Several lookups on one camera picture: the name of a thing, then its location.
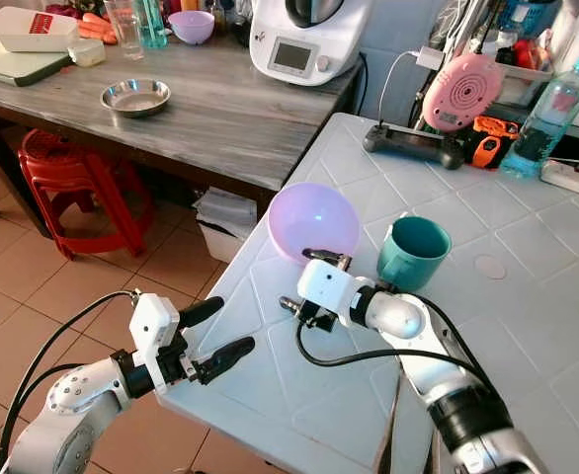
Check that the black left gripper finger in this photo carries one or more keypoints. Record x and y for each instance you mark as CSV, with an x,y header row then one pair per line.
x,y
201,310
227,357

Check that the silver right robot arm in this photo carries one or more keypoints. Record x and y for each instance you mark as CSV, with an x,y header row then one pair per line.
x,y
396,316

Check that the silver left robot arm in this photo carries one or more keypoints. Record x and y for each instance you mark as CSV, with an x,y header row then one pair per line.
x,y
77,397

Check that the large purple plastic bowl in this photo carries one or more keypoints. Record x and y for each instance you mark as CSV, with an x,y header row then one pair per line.
x,y
311,217

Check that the teal cup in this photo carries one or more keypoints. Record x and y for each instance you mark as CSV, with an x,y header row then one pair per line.
x,y
410,265

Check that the white bin with papers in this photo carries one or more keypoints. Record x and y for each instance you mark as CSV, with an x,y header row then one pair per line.
x,y
228,229

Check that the black handheld controller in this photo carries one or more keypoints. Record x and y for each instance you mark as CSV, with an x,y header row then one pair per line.
x,y
413,145

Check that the orange and black device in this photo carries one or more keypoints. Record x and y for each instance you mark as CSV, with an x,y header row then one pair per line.
x,y
492,148

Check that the red plastic stool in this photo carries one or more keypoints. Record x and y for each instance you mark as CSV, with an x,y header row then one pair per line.
x,y
62,163

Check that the pink round device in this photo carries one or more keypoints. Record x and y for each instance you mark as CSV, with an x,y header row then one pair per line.
x,y
462,92

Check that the white kitchen machine with display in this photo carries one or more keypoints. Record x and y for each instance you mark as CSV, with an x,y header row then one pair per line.
x,y
334,39

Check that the shallow steel bowl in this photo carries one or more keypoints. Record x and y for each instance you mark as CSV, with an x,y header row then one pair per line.
x,y
135,98

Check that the clear plastic water bottle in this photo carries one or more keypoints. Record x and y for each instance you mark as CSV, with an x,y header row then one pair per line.
x,y
541,128

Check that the white power strip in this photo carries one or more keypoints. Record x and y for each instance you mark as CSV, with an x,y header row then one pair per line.
x,y
571,180

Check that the small purple bowl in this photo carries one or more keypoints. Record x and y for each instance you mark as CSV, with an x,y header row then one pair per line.
x,y
192,28

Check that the small clear plastic container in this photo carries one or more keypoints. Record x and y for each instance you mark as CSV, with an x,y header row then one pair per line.
x,y
87,53

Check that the clear drinking glass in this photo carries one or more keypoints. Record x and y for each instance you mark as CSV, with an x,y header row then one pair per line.
x,y
124,35

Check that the teal glass bottle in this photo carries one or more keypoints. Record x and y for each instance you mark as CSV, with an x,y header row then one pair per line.
x,y
153,28

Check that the orange carrots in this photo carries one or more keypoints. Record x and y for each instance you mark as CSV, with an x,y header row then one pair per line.
x,y
98,28

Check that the green cutting board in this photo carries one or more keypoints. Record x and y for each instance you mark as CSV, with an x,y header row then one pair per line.
x,y
13,67

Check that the white dish with red label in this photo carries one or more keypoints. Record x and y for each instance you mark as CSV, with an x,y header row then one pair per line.
x,y
33,35

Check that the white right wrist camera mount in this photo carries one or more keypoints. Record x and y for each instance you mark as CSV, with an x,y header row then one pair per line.
x,y
325,284

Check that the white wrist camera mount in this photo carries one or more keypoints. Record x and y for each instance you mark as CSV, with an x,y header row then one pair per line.
x,y
325,284
153,326

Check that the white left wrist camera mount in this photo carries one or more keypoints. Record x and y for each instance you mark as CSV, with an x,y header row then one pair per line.
x,y
153,326

